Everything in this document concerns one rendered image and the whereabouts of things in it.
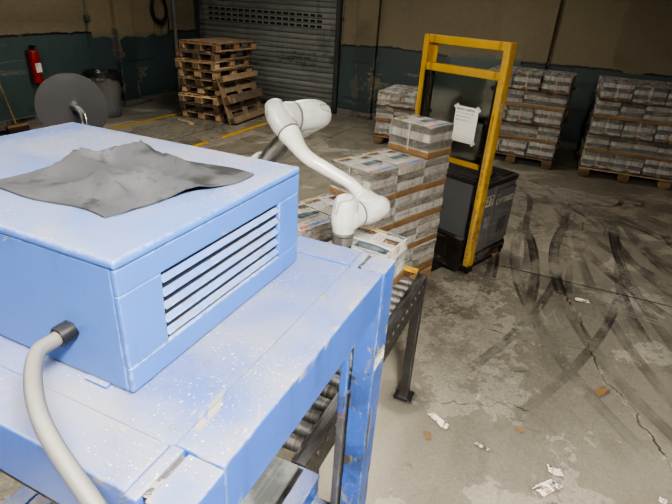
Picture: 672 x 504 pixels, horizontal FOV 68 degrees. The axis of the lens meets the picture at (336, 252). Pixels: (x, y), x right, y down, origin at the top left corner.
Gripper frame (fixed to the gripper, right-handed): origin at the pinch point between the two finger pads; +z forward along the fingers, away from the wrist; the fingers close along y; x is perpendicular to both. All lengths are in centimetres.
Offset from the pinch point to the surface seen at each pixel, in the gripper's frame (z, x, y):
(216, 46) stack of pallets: -32, -561, 485
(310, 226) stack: 11, -71, 51
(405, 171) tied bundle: -9, -150, 19
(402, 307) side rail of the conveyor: 13.3, -18.1, -24.4
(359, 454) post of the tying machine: -10, 88, -45
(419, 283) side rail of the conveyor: 13, -44, -25
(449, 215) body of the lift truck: 52, -242, 1
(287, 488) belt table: 14, 88, -25
